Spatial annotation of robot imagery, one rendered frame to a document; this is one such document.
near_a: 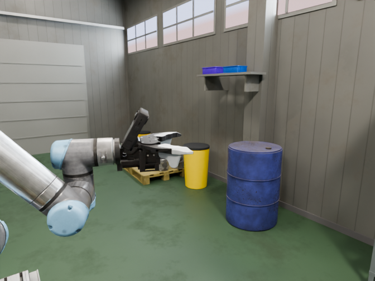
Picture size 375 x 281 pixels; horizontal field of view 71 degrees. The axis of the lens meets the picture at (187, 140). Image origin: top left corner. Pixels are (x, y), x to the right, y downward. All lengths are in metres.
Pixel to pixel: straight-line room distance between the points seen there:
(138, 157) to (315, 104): 3.11
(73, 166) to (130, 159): 0.14
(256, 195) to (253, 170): 0.31
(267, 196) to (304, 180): 0.74
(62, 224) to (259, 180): 2.76
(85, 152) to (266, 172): 2.68
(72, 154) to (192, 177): 3.87
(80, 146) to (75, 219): 0.19
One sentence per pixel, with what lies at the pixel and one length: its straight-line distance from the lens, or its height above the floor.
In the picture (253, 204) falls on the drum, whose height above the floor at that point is 0.36.
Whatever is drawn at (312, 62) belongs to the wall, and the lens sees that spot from 3.70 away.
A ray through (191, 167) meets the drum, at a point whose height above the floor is 0.39.
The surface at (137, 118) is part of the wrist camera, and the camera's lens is 0.69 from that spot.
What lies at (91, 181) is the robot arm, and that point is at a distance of 0.74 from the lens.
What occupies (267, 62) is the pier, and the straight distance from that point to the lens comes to 3.86.
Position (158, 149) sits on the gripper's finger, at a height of 1.57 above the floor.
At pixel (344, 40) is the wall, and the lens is 3.56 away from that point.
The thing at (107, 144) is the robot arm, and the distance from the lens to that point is 0.71.
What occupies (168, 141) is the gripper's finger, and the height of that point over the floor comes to 1.57.
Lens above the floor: 1.73
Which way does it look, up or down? 12 degrees down
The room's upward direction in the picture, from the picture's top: straight up
